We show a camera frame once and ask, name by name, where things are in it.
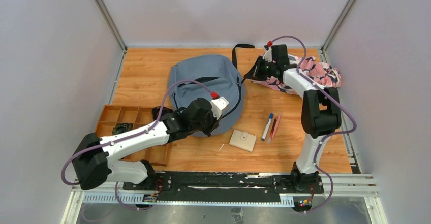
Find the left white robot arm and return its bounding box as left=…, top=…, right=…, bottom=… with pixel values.
left=65, top=97, right=229, bottom=190

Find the blue student backpack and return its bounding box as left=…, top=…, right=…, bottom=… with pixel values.
left=168, top=44, right=254, bottom=135

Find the aluminium frame rail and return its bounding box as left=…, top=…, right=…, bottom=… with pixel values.
left=61, top=171, right=388, bottom=223

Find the pink floral cloth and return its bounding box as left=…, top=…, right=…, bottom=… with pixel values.
left=251, top=56, right=342, bottom=95

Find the pink pen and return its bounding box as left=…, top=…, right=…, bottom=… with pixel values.
left=272, top=112, right=282, bottom=138

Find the green dark rolled sock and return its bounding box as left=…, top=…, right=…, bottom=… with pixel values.
left=111, top=123, right=133, bottom=135

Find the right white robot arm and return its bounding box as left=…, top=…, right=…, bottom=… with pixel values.
left=244, top=41, right=341, bottom=192

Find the wooden compartment tray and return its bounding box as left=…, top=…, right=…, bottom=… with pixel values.
left=95, top=105, right=172, bottom=167

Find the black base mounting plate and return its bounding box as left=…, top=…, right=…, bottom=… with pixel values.
left=122, top=171, right=324, bottom=203

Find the blue cap marker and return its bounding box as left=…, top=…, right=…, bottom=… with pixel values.
left=261, top=113, right=274, bottom=141

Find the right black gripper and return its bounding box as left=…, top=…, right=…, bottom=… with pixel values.
left=245, top=55, right=278, bottom=81

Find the beige snap wallet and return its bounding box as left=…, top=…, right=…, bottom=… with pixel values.
left=229, top=130, right=257, bottom=152

